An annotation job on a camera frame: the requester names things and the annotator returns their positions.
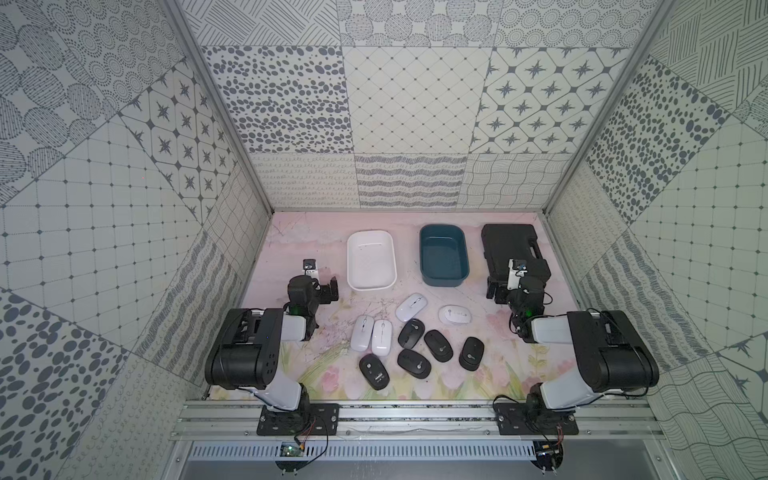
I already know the white slim mouse angled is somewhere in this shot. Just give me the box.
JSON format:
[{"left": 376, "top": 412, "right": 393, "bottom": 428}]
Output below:
[{"left": 395, "top": 293, "right": 428, "bottom": 322}]

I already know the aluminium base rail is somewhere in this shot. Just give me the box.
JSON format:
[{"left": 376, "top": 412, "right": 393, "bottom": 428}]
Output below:
[{"left": 170, "top": 398, "right": 663, "bottom": 441}]

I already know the black plastic tool case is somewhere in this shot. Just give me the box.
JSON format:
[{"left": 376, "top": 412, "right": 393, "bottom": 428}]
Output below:
[{"left": 481, "top": 224, "right": 551, "bottom": 285}]

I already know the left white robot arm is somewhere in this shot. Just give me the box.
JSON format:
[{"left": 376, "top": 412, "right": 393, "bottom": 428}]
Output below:
[{"left": 203, "top": 274, "right": 339, "bottom": 417}]

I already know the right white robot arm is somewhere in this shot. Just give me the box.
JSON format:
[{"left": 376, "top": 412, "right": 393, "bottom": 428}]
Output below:
[{"left": 486, "top": 275, "right": 660, "bottom": 414}]

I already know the white oval mouse right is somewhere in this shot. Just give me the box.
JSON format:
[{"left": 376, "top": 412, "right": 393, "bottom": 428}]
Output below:
[{"left": 438, "top": 305, "right": 472, "bottom": 325}]

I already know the white slotted cable duct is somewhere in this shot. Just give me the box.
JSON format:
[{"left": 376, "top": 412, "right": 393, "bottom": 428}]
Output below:
[{"left": 188, "top": 439, "right": 536, "bottom": 462}]

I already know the black mouse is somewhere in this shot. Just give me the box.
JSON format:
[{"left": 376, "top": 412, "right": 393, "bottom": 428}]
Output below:
[
  {"left": 424, "top": 329, "right": 454, "bottom": 363},
  {"left": 459, "top": 336, "right": 485, "bottom": 372},
  {"left": 358, "top": 354, "right": 390, "bottom": 391},
  {"left": 397, "top": 349, "right": 432, "bottom": 380},
  {"left": 397, "top": 318, "right": 425, "bottom": 349}
]

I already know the white storage box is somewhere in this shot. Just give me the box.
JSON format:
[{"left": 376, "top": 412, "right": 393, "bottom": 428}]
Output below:
[{"left": 346, "top": 230, "right": 397, "bottom": 292}]

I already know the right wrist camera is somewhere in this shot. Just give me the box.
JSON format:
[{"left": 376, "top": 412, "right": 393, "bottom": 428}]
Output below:
[{"left": 507, "top": 259, "right": 527, "bottom": 291}]

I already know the green circuit board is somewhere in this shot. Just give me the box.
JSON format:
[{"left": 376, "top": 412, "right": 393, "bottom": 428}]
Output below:
[{"left": 279, "top": 442, "right": 304, "bottom": 458}]

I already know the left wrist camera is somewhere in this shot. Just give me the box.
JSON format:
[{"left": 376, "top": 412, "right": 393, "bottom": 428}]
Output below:
[{"left": 302, "top": 258, "right": 319, "bottom": 280}]

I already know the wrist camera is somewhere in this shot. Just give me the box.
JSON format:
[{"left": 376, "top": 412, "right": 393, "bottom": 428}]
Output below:
[
  {"left": 507, "top": 259, "right": 527, "bottom": 291},
  {"left": 302, "top": 258, "right": 319, "bottom": 280}
]

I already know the teal storage box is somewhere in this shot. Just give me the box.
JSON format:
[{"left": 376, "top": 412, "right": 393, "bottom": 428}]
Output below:
[{"left": 419, "top": 224, "right": 470, "bottom": 288}]

